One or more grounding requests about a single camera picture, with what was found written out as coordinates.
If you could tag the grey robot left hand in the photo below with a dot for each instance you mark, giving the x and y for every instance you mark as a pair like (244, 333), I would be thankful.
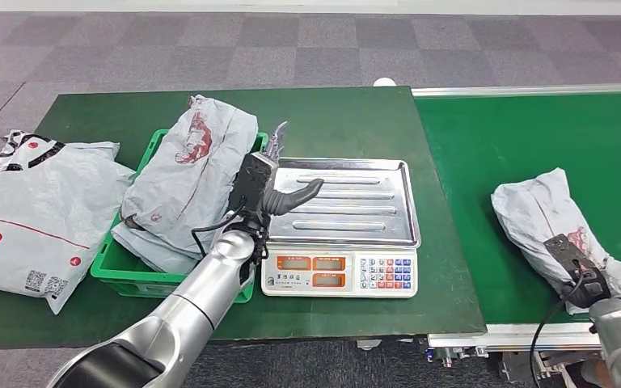
(283, 201)

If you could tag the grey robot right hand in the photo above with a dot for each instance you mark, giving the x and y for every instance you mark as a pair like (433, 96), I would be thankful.
(574, 299)

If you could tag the grey parcel small red print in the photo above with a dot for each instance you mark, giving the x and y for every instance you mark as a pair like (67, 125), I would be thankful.
(182, 182)

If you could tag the small grey parcel black print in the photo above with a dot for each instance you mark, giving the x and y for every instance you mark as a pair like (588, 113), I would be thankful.
(150, 254)

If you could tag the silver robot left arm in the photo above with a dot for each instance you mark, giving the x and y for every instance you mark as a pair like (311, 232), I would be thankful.
(198, 300)

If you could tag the electronic scale with steel tray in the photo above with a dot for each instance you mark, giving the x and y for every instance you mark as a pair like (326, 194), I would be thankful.
(353, 203)

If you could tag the dark green table board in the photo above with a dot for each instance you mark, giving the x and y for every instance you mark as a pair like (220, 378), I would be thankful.
(342, 118)

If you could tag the white round knob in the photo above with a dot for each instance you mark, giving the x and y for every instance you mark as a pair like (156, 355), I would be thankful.
(383, 82)

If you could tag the white table foot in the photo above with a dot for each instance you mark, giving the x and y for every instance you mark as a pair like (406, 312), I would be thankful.
(369, 344)

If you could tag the green plastic crate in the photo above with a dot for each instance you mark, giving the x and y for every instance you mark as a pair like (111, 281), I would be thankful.
(123, 276)

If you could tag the flat grey bag black print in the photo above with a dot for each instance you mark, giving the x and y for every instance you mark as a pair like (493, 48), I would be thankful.
(75, 152)

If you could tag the large grey bag red print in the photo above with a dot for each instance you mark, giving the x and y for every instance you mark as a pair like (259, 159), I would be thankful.
(32, 214)

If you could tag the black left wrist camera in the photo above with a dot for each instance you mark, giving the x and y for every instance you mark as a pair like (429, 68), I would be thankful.
(249, 182)

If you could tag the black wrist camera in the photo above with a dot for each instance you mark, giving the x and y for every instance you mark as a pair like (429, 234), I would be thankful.
(249, 182)
(567, 251)

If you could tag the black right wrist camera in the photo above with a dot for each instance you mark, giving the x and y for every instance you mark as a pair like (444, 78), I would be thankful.
(567, 251)

